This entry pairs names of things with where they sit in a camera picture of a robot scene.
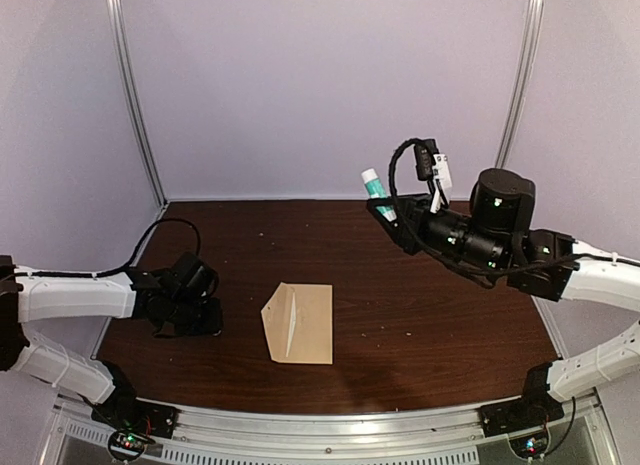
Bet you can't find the round circuit board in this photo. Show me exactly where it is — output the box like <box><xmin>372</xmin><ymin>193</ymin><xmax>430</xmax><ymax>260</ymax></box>
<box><xmin>107</xmin><ymin>431</ymin><xmax>149</xmax><ymax>462</ymax></box>
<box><xmin>509</xmin><ymin>431</ymin><xmax>550</xmax><ymax>461</ymax></box>

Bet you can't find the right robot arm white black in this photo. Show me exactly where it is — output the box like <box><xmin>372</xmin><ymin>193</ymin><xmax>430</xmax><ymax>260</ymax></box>
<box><xmin>367</xmin><ymin>169</ymin><xmax>639</xmax><ymax>310</ymax></box>

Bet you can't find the left aluminium frame post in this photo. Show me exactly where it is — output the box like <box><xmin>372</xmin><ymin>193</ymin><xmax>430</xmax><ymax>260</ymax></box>
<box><xmin>106</xmin><ymin>0</ymin><xmax>168</xmax><ymax>208</ymax></box>

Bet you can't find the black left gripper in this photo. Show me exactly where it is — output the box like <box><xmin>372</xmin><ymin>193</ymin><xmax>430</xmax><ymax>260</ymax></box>
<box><xmin>167</xmin><ymin>297</ymin><xmax>222</xmax><ymax>337</ymax></box>

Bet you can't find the right aluminium frame post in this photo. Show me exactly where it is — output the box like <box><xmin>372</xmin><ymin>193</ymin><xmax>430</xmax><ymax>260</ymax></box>
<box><xmin>495</xmin><ymin>0</ymin><xmax>545</xmax><ymax>168</ymax></box>

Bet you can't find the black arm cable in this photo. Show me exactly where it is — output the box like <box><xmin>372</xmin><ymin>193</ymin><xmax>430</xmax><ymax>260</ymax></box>
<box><xmin>9</xmin><ymin>218</ymin><xmax>204</xmax><ymax>281</ymax></box>
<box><xmin>387</xmin><ymin>137</ymin><xmax>586</xmax><ymax>289</ymax></box>

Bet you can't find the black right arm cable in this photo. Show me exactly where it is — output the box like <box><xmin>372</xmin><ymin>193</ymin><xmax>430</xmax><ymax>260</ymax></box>
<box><xmin>387</xmin><ymin>137</ymin><xmax>586</xmax><ymax>289</ymax></box>

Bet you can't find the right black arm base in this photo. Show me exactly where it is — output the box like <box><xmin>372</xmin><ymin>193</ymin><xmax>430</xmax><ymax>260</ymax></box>
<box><xmin>479</xmin><ymin>362</ymin><xmax>564</xmax><ymax>437</ymax></box>

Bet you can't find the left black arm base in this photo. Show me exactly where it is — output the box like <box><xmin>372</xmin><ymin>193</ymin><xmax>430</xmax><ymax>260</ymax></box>
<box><xmin>86</xmin><ymin>361</ymin><xmax>178</xmax><ymax>439</ymax></box>

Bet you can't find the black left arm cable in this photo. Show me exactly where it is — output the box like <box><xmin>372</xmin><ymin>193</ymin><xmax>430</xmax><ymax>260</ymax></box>
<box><xmin>9</xmin><ymin>218</ymin><xmax>204</xmax><ymax>281</ymax></box>

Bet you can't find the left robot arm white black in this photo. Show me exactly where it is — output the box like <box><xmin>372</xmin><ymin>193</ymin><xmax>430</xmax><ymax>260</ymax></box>
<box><xmin>1</xmin><ymin>252</ymin><xmax>223</xmax><ymax>429</ymax></box>

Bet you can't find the brown kraft envelope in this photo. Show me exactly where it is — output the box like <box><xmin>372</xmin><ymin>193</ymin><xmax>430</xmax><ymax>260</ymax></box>
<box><xmin>261</xmin><ymin>282</ymin><xmax>333</xmax><ymax>365</ymax></box>

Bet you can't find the aluminium frame post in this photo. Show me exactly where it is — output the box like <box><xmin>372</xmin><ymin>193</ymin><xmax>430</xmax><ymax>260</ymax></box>
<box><xmin>495</xmin><ymin>0</ymin><xmax>545</xmax><ymax>168</ymax></box>
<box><xmin>106</xmin><ymin>0</ymin><xmax>168</xmax><ymax>208</ymax></box>

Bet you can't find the right round circuit board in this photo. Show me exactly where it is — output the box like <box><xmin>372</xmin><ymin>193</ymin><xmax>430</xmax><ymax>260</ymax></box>
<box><xmin>509</xmin><ymin>431</ymin><xmax>550</xmax><ymax>461</ymax></box>

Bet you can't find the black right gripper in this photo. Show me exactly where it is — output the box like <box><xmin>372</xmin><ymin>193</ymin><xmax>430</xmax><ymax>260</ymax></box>
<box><xmin>367</xmin><ymin>192</ymin><xmax>507</xmax><ymax>274</ymax></box>

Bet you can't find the front aluminium slotted rail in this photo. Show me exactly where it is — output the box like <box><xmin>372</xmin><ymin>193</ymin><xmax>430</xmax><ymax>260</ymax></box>
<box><xmin>49</xmin><ymin>394</ymin><xmax>616</xmax><ymax>465</ymax></box>

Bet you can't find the left round circuit board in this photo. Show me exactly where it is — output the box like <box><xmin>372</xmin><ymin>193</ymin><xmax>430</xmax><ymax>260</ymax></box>
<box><xmin>107</xmin><ymin>431</ymin><xmax>149</xmax><ymax>462</ymax></box>

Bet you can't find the small green glue stick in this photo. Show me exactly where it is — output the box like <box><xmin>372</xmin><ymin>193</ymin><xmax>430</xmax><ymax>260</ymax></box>
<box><xmin>361</xmin><ymin>168</ymin><xmax>397</xmax><ymax>222</ymax></box>

